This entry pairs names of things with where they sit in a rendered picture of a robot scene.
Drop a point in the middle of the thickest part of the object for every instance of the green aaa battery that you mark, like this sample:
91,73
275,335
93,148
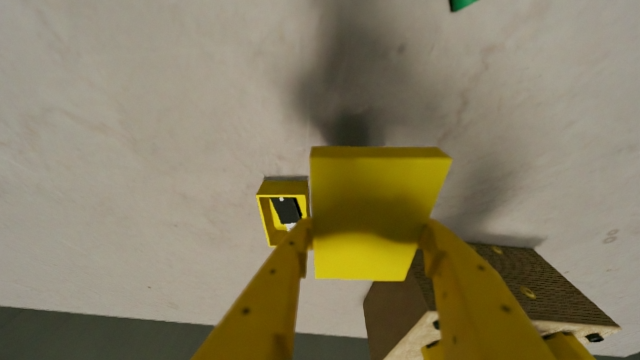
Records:
461,4

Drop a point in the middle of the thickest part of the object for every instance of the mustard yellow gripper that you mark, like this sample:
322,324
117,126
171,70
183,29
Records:
479,318

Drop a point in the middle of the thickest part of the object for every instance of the black usb stick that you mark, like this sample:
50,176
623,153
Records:
287,210

